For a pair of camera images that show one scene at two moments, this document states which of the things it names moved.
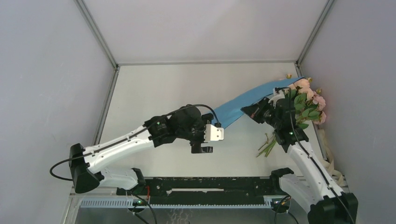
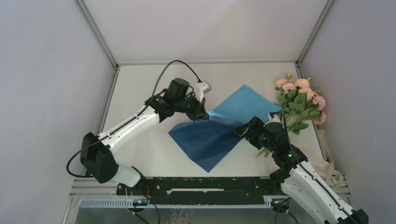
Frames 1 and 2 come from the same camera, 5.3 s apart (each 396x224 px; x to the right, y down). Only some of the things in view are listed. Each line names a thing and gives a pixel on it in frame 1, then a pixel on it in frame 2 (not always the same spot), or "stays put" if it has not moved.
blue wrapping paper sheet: x=223 y=113 to x=206 y=141
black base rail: x=202 y=191 stays put
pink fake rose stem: x=308 y=106 stays put
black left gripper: x=196 y=145 to x=199 y=113
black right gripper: x=254 y=110 to x=256 y=125
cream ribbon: x=328 y=162 stays put
